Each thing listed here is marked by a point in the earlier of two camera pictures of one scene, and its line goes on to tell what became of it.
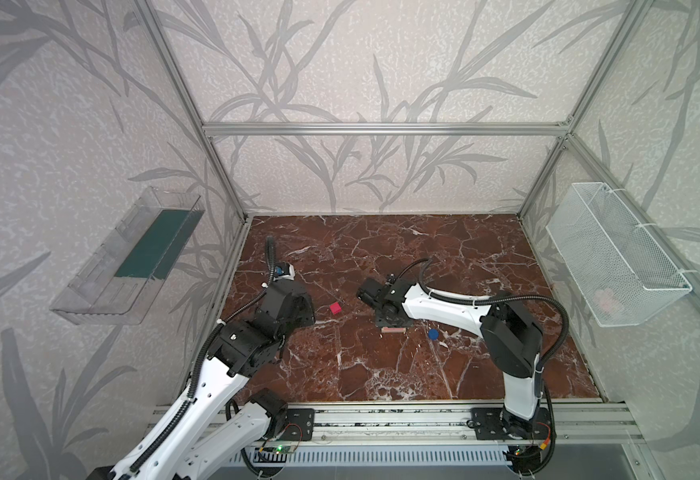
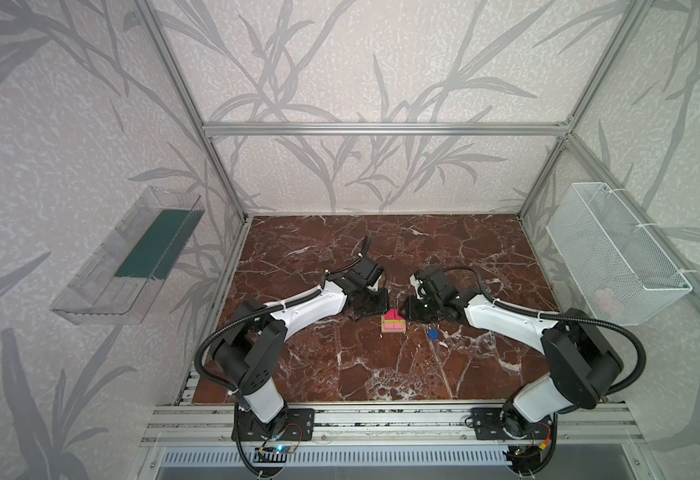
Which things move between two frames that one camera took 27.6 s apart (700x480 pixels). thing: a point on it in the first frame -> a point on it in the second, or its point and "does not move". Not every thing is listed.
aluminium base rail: [595, 423] does not move
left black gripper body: [301, 308] -> [371, 301]
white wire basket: [621, 272] does not move
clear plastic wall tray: [115, 282] does not move
